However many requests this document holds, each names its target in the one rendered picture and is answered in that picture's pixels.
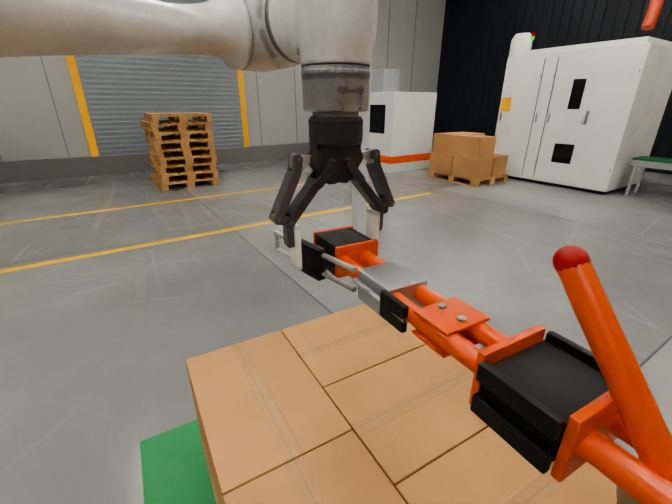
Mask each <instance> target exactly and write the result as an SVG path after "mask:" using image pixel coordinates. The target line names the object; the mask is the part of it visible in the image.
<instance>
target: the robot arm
mask: <svg viewBox="0 0 672 504"><path fill-rule="evenodd" d="M377 23H378V0H209V1H207V2H203V3H197V4H175V3H167V2H162V1H158V0H0V58H4V57H24V56H67V55H139V54H189V55H209V56H215V57H218V58H220V59H222V60H223V61H224V63H225V64H226V65H227V66H228V67H229V68H230V69H232V70H242V71H252V72H271V71H275V70H279V69H285V68H290V67H294V66H297V65H299V64H301V77H302V99H303V110H304V111H306V112H312V113H313V116H312V117H310V119H308V123H309V144H310V151H309V154H308V155H298V154H295V153H290V154H289V155H288V163H287V171H286V174H285V176H284V179H283V181H282V184H281V186H280V189H279V191H278V194H277V197H276V199H275V202H274V204H273V207H272V209H271V212H270V214H269V219H270V220H271V221H272V222H274V223H275V224H276V225H282V226H283V238H284V244H285V245H286V246H287V247H288V248H290V259H291V264H292V265H293V266H294V267H295V268H296V269H297V270H298V271H301V270H302V249H301V226H300V225H298V224H297V221H298V220H299V218H300V217H301V215H302V214H303V212H304V211H305V210H306V208H307V207H308V205H309V204H310V202H311V201H312V199H313V198H314V196H315V195H316V194H317V192H318V191H319V190H320V189H321V188H323V186H324V185H325V183H327V184H329V185H331V184H336V183H338V182H341V183H348V181H350V182H351V183H352V184H353V185H354V186H355V188H356V189H357V190H358V191H359V193H360V194H361V195H362V197H363V198H364V199H365V200H366V202H367V203H368V204H369V206H370V207H371V208H372V209H370V208H368V209H367V210H366V236H367V237H369V238H371V239H372V240H373V239H377V240H378V246H379V231H381V230H382V228H383V214H386V213H387V212H388V207H393V206H394V204H395V201H394V199H393V196H392V193H391V191H390V188H389V185H388V182H387V180H386V177H385V174H384V172H383V169H382V166H381V161H380V151H379V150H378V149H373V148H366V149H365V150H364V151H362V150H361V143H362V141H363V119H362V117H361V116H359V112H365V111H367V110H368V108H369V82H370V75H371V72H370V62H371V55H372V50H373V47H374V44H375V40H376V33H377ZM362 161H363V162H364V163H365V164H366V167H367V170H368V173H369V175H370V178H371V180H372V183H373V185H374V188H375V190H376V193H377V195H378V196H377V195H376V194H375V192H374V191H373V190H372V188H371V187H370V186H369V184H368V183H367V181H366V180H365V177H364V176H363V174H362V173H361V171H360V170H359V169H358V167H359V166H360V164H361V162H362ZM307 164H309V166H310V167H311V168H312V171H311V173H310V174H309V176H308V177H307V179H306V183H305V184H304V185H303V187H302V188H301V190H300V191H299V193H298V194H297V196H296V197H295V199H294V200H293V201H292V203H291V204H290V202H291V200H292V197H293V195H294V192H295V190H296V187H297V185H298V182H299V180H300V177H301V174H302V171H303V170H304V169H305V168H306V165H307ZM289 205H290V206H289Z"/></svg>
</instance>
